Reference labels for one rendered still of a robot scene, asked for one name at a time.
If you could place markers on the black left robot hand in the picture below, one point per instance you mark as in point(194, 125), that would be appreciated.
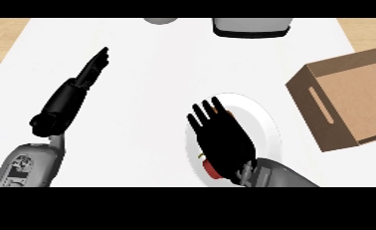
point(66, 103)

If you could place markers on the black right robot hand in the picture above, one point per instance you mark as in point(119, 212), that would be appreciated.
point(224, 141)

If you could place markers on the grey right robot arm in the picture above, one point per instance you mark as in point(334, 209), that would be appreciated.
point(274, 174)

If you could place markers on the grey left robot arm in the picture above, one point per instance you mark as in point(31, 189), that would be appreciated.
point(29, 166)

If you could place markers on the brown croissant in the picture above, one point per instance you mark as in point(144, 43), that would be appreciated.
point(230, 114)

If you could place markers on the white round plate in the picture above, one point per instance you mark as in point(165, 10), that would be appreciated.
point(261, 124)

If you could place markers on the brown cardboard box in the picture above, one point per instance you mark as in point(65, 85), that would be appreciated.
point(337, 101)

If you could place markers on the red apple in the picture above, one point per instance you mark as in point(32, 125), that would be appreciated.
point(211, 169)

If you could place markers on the grey rounded object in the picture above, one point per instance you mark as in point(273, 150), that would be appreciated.
point(160, 20)

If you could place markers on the grey appliance with black base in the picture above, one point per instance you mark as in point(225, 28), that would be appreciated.
point(252, 26)

